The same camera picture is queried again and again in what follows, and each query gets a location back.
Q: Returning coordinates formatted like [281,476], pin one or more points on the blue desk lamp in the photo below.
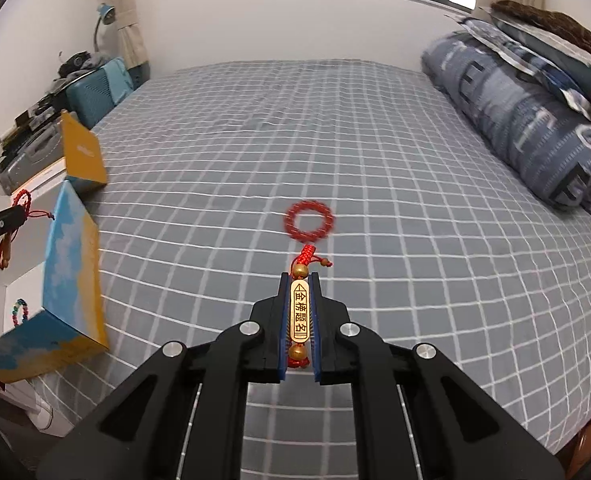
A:
[106,12]

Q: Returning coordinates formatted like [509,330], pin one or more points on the dark clothes pile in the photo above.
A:
[78,64]

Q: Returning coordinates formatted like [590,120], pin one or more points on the stack of books and boxes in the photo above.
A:
[30,115]

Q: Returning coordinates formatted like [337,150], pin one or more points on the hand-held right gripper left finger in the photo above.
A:
[284,330]

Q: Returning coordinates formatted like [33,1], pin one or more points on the grey checked bed sheet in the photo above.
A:
[375,160]

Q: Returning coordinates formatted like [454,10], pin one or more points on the folded blue-grey quilt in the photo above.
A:
[515,110]

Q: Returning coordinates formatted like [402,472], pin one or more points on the blue suitcase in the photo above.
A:
[100,92]

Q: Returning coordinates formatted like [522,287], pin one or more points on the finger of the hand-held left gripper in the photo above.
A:
[0,222]

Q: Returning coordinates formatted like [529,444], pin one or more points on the brown patterned blanket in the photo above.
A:
[555,22]

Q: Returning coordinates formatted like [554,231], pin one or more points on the blue and yellow cardboard box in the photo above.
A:
[70,260]

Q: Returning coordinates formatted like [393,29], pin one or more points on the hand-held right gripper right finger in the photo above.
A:
[317,330]

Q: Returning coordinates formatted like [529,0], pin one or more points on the grey suitcase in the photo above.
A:
[30,160]

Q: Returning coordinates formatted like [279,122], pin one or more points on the striped grey-blue pillow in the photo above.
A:
[540,55]

